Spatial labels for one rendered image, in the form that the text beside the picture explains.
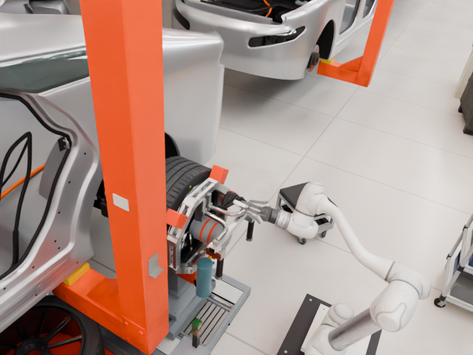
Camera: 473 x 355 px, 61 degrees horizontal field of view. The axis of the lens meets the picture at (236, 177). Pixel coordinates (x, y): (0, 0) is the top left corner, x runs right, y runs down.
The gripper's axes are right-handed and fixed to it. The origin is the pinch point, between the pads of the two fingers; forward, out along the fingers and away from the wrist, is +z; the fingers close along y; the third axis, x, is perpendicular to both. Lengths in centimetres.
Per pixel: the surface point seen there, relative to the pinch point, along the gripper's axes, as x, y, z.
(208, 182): 11.6, -2.6, 20.1
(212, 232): 8.4, 21.4, 8.6
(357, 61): 315, -161, -70
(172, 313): 36, 87, 16
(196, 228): 11.0, 23.6, 18.1
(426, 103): 439, -166, -205
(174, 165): 10.2, -5.3, 40.4
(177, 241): -9.9, 27.6, 22.7
